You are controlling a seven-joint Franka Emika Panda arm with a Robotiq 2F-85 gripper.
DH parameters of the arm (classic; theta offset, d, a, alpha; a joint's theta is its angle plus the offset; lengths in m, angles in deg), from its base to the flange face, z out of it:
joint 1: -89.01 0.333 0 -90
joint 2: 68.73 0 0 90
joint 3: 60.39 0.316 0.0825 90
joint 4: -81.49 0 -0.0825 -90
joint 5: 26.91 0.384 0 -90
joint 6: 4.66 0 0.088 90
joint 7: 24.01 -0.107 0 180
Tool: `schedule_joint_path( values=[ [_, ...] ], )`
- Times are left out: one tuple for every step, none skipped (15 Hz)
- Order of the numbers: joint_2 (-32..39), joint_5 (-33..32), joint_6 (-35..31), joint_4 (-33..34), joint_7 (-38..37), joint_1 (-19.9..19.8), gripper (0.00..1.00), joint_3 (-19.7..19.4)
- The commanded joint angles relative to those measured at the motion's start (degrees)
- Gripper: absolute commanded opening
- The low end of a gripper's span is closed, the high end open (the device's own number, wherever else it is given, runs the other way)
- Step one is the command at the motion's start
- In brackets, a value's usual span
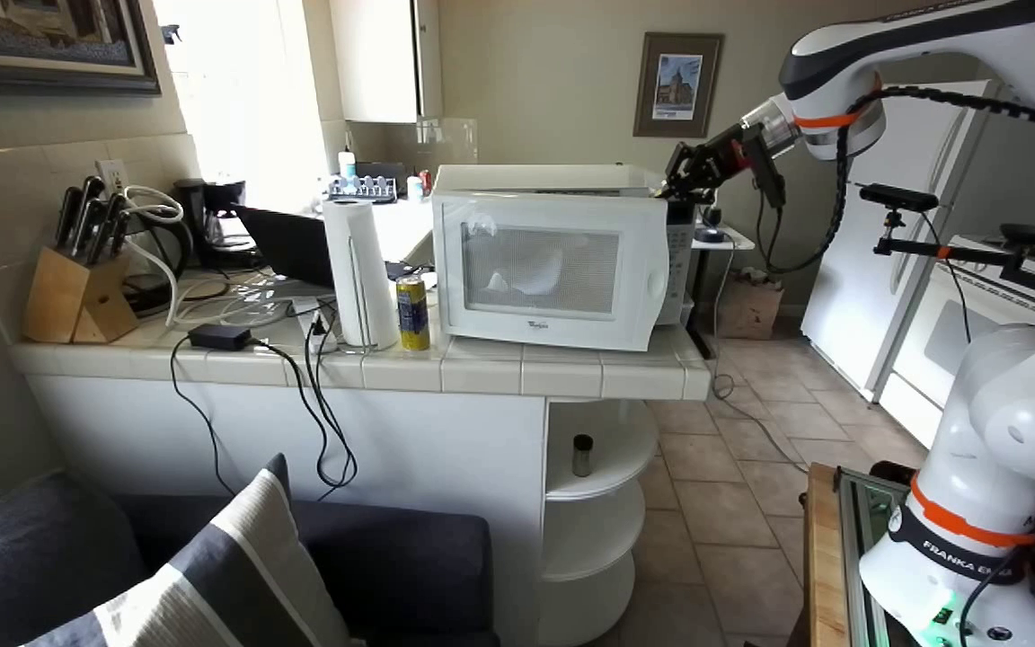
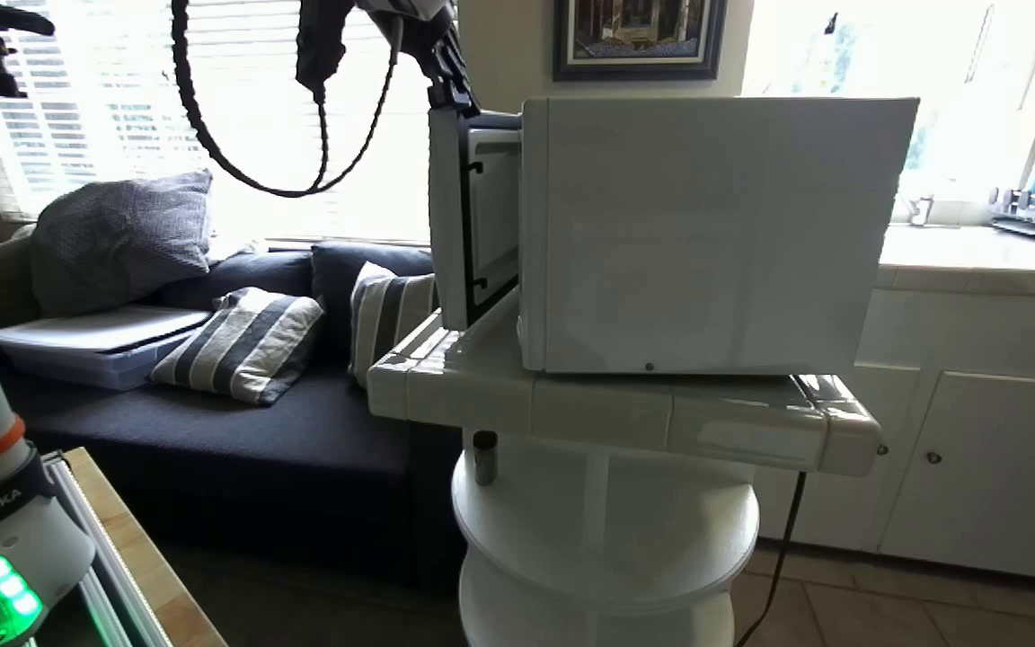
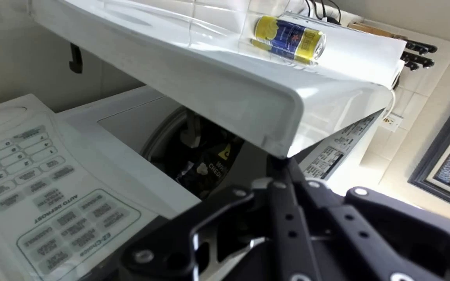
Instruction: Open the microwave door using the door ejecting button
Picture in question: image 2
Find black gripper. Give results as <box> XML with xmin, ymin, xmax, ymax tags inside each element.
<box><xmin>391</xmin><ymin>0</ymin><xmax>484</xmax><ymax>122</ymax></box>

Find white microwave door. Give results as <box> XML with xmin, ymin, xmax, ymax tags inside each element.
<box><xmin>423</xmin><ymin>103</ymin><xmax>528</xmax><ymax>331</ymax></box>

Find white microwave oven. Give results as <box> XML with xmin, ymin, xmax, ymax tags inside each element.
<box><xmin>516</xmin><ymin>98</ymin><xmax>920</xmax><ymax>380</ymax></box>

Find large dark framed picture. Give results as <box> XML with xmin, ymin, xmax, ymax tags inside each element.
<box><xmin>549</xmin><ymin>0</ymin><xmax>730</xmax><ymax>86</ymax></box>

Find narrow striped pillow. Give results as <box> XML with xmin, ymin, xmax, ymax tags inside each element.
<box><xmin>345</xmin><ymin>259</ymin><xmax>444</xmax><ymax>387</ymax></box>

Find wide striped pillow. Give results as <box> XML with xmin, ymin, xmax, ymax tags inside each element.
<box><xmin>149</xmin><ymin>283</ymin><xmax>326</xmax><ymax>411</ymax></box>

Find large grey pillow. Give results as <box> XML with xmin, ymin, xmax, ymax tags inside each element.
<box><xmin>27</xmin><ymin>170</ymin><xmax>216</xmax><ymax>320</ymax></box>

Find white tiled counter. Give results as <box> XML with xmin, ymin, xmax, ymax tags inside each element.
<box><xmin>366</xmin><ymin>283</ymin><xmax>889</xmax><ymax>480</ymax></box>

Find white window blinds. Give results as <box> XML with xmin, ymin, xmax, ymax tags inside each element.
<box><xmin>0</xmin><ymin>0</ymin><xmax>470</xmax><ymax>252</ymax></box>

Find dark blue sofa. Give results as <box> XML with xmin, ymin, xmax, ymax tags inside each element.
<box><xmin>0</xmin><ymin>237</ymin><xmax>493</xmax><ymax>591</ymax></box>

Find flat grey seat cushion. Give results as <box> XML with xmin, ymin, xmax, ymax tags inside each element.
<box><xmin>0</xmin><ymin>301</ymin><xmax>212</xmax><ymax>397</ymax></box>

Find white round shelf unit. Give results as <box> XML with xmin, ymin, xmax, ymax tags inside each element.
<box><xmin>445</xmin><ymin>428</ymin><xmax>761</xmax><ymax>647</ymax></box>

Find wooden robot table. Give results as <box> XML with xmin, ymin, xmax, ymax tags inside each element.
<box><xmin>36</xmin><ymin>445</ymin><xmax>232</xmax><ymax>647</ymax></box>

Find white kitchen cabinet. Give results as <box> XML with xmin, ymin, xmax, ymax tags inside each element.
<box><xmin>754</xmin><ymin>218</ymin><xmax>1035</xmax><ymax>591</ymax></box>

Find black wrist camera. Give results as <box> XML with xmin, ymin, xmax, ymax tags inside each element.
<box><xmin>293</xmin><ymin>0</ymin><xmax>355</xmax><ymax>103</ymax></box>

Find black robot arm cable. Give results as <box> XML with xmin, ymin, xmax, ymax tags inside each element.
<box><xmin>167</xmin><ymin>0</ymin><xmax>409</xmax><ymax>201</ymax></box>

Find black microwave power cable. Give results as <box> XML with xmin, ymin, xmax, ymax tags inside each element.
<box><xmin>730</xmin><ymin>466</ymin><xmax>810</xmax><ymax>647</ymax></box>

